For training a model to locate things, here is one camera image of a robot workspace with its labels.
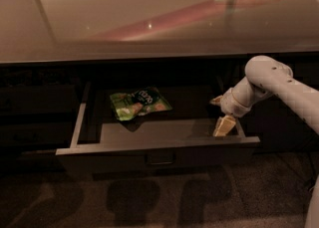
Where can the dark drawer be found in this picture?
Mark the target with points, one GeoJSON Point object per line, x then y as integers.
{"type": "Point", "coordinates": [179, 138]}
{"type": "Point", "coordinates": [17, 161]}
{"type": "Point", "coordinates": [38, 100]}
{"type": "Point", "coordinates": [35, 133]}

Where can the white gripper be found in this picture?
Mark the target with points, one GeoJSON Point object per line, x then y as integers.
{"type": "Point", "coordinates": [228, 105]}

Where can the green snack packet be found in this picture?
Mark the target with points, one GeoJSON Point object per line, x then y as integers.
{"type": "Point", "coordinates": [127, 106]}

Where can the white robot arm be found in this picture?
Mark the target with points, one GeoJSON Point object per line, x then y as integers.
{"type": "Point", "coordinates": [266, 77]}

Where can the dark cabinet frame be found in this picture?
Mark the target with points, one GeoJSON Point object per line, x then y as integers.
{"type": "Point", "coordinates": [120, 77]}

